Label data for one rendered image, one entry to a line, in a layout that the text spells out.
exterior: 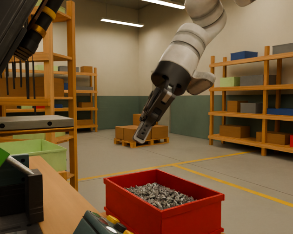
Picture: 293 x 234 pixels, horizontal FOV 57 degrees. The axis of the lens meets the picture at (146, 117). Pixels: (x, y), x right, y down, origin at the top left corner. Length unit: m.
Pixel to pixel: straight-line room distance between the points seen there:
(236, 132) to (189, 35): 5.95
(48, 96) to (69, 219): 2.36
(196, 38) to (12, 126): 0.42
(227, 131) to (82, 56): 5.75
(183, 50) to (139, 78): 10.29
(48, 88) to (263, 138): 4.38
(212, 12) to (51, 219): 0.58
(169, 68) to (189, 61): 0.04
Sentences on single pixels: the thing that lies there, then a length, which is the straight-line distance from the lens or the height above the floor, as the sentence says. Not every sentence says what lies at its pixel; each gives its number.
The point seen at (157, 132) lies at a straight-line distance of 6.86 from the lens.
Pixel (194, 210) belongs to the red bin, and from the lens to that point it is 0.72.
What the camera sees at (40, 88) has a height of 1.28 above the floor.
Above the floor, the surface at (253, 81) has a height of 1.52.
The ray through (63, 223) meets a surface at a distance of 0.67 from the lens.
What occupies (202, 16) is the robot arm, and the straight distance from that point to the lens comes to 0.62.
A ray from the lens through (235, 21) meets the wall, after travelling 7.43.
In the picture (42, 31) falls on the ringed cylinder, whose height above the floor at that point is 1.35.
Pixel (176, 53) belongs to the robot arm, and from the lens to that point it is 0.53.
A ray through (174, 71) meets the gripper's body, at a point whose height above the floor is 1.23.
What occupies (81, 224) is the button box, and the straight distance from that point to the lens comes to 0.57.
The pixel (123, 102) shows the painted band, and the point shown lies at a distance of 10.51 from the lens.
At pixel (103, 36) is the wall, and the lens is 10.42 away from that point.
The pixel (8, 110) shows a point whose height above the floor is 0.82.
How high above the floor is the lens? 1.18
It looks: 4 degrees down
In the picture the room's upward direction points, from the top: straight up
